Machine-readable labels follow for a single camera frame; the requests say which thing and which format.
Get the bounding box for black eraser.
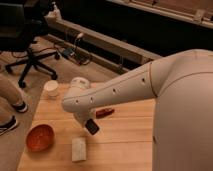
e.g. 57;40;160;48
85;119;99;135

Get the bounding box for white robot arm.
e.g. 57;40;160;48
62;49;213;171

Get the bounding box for white sponge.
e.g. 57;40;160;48
72;137;86;162

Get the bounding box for white paper cup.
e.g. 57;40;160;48
44;80;59;97

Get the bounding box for orange bowl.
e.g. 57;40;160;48
26;124;55;152

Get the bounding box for black sneaker far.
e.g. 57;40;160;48
13;102;28;113

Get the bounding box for black sneaker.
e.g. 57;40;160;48
13;102;28;113
0;116;19;136

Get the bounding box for person leg beige trousers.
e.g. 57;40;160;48
0;75;23;106

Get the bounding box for black sneaker near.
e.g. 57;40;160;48
0;116;19;136

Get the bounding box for white spray bottle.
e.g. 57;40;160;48
47;2;62;20

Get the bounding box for black office chair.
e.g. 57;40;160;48
0;0;59;88

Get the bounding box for power strip with cables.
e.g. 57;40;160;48
61;32;92;66

